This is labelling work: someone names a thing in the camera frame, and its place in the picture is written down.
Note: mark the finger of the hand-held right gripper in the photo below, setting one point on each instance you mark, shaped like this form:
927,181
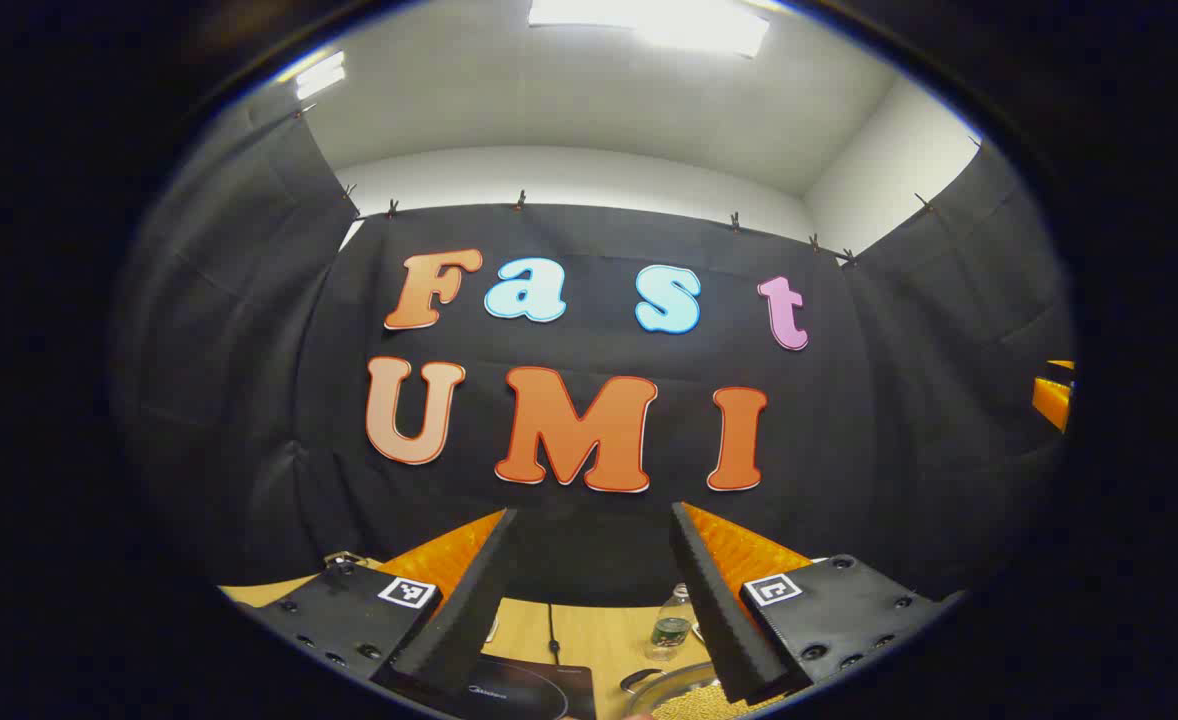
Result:
1051,400

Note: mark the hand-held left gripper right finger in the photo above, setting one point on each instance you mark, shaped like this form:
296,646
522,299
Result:
719,630

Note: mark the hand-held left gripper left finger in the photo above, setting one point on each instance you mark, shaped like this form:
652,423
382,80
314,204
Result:
469,620

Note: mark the steel pot with soybeans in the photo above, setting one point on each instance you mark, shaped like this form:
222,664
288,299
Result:
684,695

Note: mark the black induction cooktop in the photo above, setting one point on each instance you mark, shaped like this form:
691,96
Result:
509,690

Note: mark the clear plastic water bottle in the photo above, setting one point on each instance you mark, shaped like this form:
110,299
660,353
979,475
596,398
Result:
671,625

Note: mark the large ceiling light panel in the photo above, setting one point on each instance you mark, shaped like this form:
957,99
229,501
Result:
669,22

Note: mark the small ceiling light panel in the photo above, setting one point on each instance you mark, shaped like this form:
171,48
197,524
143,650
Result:
321,75

